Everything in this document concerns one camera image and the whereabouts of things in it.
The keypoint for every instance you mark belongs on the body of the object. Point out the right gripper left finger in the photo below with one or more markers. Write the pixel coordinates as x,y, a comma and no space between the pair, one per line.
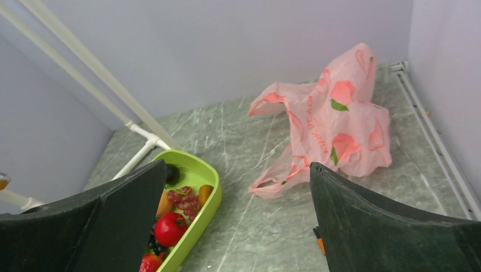
105,228

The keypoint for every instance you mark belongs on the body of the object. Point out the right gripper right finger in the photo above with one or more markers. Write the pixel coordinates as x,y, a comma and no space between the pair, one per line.
363,230

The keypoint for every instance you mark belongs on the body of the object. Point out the dark fake grapes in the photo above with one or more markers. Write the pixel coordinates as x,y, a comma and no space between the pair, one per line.
159,250

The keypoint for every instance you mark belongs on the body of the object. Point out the red fake fruit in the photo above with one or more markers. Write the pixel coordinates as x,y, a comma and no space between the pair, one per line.
150,263
170,228

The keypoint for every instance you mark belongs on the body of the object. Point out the orange fake fruit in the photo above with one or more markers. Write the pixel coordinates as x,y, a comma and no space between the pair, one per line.
204,193
165,205

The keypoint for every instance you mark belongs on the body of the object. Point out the red fake grapes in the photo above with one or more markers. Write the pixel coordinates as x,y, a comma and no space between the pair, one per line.
186,200

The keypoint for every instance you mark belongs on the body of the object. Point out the dark plum fake fruit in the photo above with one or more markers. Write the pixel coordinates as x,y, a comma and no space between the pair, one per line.
173,174

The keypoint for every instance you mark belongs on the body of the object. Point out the pink plastic bag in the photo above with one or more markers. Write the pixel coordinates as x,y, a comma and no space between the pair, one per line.
332,121

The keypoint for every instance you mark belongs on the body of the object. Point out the orange black hex key set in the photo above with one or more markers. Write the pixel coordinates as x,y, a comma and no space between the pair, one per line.
319,240

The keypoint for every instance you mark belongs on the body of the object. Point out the green plastic tray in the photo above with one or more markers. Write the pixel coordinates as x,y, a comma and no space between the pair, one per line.
194,172

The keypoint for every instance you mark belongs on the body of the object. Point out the beige vertical pole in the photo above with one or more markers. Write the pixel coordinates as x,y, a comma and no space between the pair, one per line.
64,34

